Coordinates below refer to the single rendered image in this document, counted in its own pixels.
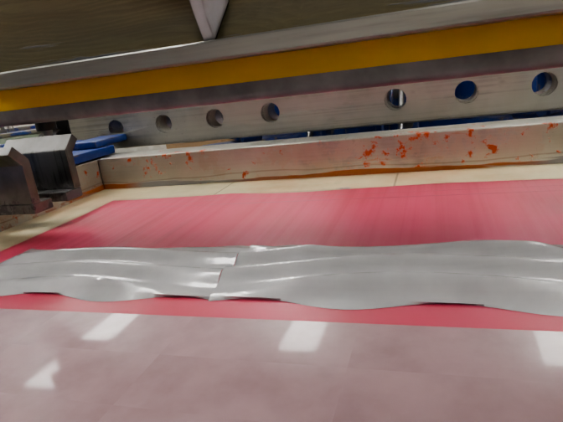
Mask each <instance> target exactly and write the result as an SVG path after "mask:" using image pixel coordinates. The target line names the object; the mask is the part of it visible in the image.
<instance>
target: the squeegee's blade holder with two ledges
mask: <svg viewBox="0 0 563 422"><path fill-rule="evenodd" d="M562 13H563V0H468V1H462V2H457V3H447V4H441V5H436V6H430V7H424V8H414V9H408V10H403V11H397V12H392V13H382V14H375V15H370V16H364V17H359V18H349V19H343V20H338V21H332V22H326V23H316V24H310V25H305V26H299V27H294V28H284V29H278V30H272V31H267V32H261V33H251V34H246V35H240V36H234V37H228V38H223V39H213V40H207V41H202V42H196V43H191V44H180V45H174V46H169V47H163V48H158V49H148V50H142V51H137V52H131V53H125V54H115V55H109V56H104V57H98V58H93V59H83V60H76V61H71V62H65V63H60V64H50V65H44V66H39V67H33V68H27V69H17V70H11V71H6V72H0V90H16V89H22V88H28V87H34V86H41V85H52V84H58V83H64V82H71V81H77V80H88V79H94V78H100V77H107V76H113V75H124V74H130V73H137V72H143V71H149V70H155V69H167V68H173V67H179V66H186V65H192V64H203V63H210V62H216V61H222V60H228V59H240V58H246V57H252V56H259V55H265V54H276V53H283V52H289V51H295V50H301V49H313V48H319V47H325V46H332V45H338V44H349V43H356V42H362V41H368V40H375V39H386V38H392V37H399V36H405V35H411V34H417V33H429V32H435V31H441V30H448V29H454V28H465V27H472V26H478V25H484V24H490V23H502V22H508V21H514V20H520V19H526V18H538V17H544V16H550V15H556V14H562Z"/></svg>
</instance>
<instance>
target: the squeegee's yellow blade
mask: <svg viewBox="0 0 563 422"><path fill-rule="evenodd" d="M557 44H563V13H562V14H556V15H550V16H544V17H538V18H526V19H520V20H514V21H508V22H502V23H490V24H484V25H478V26H472V27H465V28H454V29H448V30H441V31H435V32H429V33H417V34H411V35H405V36H399V37H392V38H386V39H375V40H368V41H362V42H356V43H349V44H338V45H332V46H325V47H319V48H313V49H301V50H295V51H289V52H283V53H276V54H265V55H259V56H252V57H246V58H240V59H228V60H222V61H216V62H210V63H203V64H192V65H186V66H179V67H173V68H167V69H155V70H149V71H143V72H137V73H130V74H124V75H113V76H107V77H100V78H94V79H88V80H77V81H71V82H64V83H58V84H52V85H41V86H34V87H28V88H22V89H16V90H0V111H12V110H20V109H27V108H34V107H41V106H54V105H62V104H69V103H75V102H83V101H90V100H103V99H110V98H117V97H124V96H132V95H145V94H152V93H159V92H166V91H174V90H186V89H194V88H201V87H208V86H215V85H228V84H235V83H243V82H250V81H257V80H270V79H277V78H285V77H292V76H299V75H312V74H319V73H326V72H334V71H340V70H347V69H361V68H368V67H375V66H382V65H389V64H403V63H410V62H416V61H424V60H431V59H445V58H451V57H458V56H466V55H473V54H486V53H493V52H500V51H507V50H515V49H527V48H535V47H542V46H549V45H557Z"/></svg>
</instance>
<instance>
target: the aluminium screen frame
mask: <svg viewBox="0 0 563 422"><path fill-rule="evenodd" d="M556 163H563V116H547V117H536V118H526V119H516V120H506V121H487V122H477V123H467V124H457V125H447V126H428V127H418V128H408V129H398V130H388V131H369V132H359V133H349V134H338V135H329V136H310V137H299V138H290V139H280V140H270V141H259V142H241V143H231V144H220V145H210V146H201V147H181V148H171V149H161V150H151V151H141V152H122V153H112V154H110V155H106V156H104V157H99V158H96V159H93V160H90V161H88V162H82V163H80V164H77V165H75V166H76V170H77V173H78V177H79V180H80V187H81V190H82V193H83V195H82V196H80V197H78V198H74V199H72V200H70V201H65V202H53V205H54V207H53V208H49V209H47V210H45V211H43V212H40V213H38V214H18V215H0V232H2V231H4V230H6V229H10V228H12V227H14V226H16V225H18V224H21V223H24V222H26V221H29V220H30V219H34V218H36V217H38V216H40V215H43V214H46V213H48V212H50V211H53V210H55V209H57V208H61V207H63V206H65V205H67V204H69V203H73V202H75V201H77V200H79V199H82V198H85V197H87V196H90V195H91V194H94V193H97V192H100V191H101V190H104V189H115V188H144V187H159V186H173V185H189V184H204V183H232V182H247V181H262V180H277V179H292V178H320V177H335V176H350V175H365V174H380V173H395V172H424V171H438V170H453V169H468V168H483V167H512V166H526V165H541V164H556Z"/></svg>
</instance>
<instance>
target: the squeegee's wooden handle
mask: <svg viewBox="0 0 563 422"><path fill-rule="evenodd" d="M462 1H468V0H229V4H228V7H227V9H226V12H225V15H224V18H223V21H222V24H221V26H220V30H219V32H218V35H217V38H216V39H223V38H228V37H234V36H240V35H246V34H251V33H261V32H267V31H272V30H278V29H284V28H294V27H299V26H305V25H310V24H316V23H326V22H332V21H338V20H343V19H349V18H359V17H364V16H370V15H375V14H382V13H392V12H397V11H403V10H408V9H414V8H424V7H430V6H436V5H441V4H447V3H457V2H462ZM202 41H204V39H203V37H202V34H201V33H200V30H199V26H198V24H197V21H196V19H195V16H194V13H193V10H192V8H191V5H190V2H189V0H0V72H6V71H11V70H17V69H27V68H33V67H39V66H44V65H50V64H60V63H65V62H71V61H76V60H83V59H93V58H98V57H104V56H109V55H115V54H125V53H131V52H137V51H142V50H148V49H158V48H163V47H169V46H174V45H180V44H191V43H196V42H202Z"/></svg>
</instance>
